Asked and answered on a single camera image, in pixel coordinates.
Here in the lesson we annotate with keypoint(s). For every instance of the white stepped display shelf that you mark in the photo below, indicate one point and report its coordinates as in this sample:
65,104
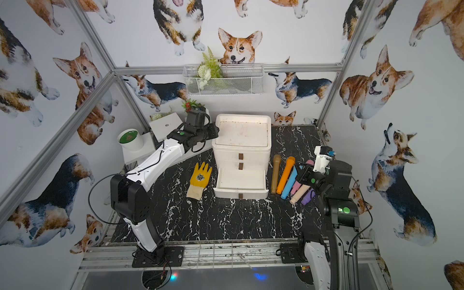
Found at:
159,131

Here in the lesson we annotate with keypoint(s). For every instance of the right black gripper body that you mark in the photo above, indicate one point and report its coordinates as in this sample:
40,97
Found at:
318,181

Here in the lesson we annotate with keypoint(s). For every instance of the yellow work glove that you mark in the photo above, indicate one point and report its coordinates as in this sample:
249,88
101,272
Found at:
199,181

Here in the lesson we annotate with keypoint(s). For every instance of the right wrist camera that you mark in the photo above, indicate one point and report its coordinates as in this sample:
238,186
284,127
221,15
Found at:
323,156

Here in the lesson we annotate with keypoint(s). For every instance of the white cup green inside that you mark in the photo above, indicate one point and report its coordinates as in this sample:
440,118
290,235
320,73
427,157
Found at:
130,140

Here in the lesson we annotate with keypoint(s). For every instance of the beige microphone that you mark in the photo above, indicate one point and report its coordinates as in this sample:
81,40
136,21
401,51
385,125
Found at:
298,195

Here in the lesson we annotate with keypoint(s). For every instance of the green fern plant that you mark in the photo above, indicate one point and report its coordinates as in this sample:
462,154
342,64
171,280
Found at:
209,69

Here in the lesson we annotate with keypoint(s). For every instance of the white drawer cabinet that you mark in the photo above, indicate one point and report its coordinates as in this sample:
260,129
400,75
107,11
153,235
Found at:
242,154

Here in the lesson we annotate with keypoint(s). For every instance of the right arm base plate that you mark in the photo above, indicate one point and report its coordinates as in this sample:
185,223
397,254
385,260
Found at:
291,253

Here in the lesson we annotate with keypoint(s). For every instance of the small white flower plant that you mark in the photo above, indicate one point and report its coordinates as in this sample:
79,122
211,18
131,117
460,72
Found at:
160,115

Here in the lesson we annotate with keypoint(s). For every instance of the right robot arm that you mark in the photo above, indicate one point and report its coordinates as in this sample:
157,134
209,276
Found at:
334,266

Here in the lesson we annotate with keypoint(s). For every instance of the gold microphone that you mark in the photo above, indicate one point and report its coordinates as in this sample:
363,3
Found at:
275,175

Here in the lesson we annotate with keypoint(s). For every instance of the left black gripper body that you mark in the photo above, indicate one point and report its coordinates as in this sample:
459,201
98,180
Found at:
211,131

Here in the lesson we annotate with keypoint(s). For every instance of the pink microphone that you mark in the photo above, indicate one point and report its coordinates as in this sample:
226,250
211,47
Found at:
297,185

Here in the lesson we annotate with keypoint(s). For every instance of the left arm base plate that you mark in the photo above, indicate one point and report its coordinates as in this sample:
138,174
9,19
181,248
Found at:
169,255

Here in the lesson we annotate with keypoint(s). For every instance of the white wire wall basket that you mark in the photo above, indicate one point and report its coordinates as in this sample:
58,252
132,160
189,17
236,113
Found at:
237,80

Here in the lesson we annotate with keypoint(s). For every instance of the orange microphone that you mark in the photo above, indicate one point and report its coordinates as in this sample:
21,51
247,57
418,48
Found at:
290,162

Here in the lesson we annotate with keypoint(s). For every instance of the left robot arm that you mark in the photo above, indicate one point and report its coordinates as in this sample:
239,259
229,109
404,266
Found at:
129,192

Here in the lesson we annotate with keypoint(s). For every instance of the blue microphone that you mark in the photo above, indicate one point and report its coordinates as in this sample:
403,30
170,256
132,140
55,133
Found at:
289,184

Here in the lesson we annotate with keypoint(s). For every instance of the purple microphone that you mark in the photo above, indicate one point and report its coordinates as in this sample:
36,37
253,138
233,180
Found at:
308,197

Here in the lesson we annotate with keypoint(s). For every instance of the green pot red flowers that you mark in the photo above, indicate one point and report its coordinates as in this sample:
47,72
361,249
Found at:
191,104

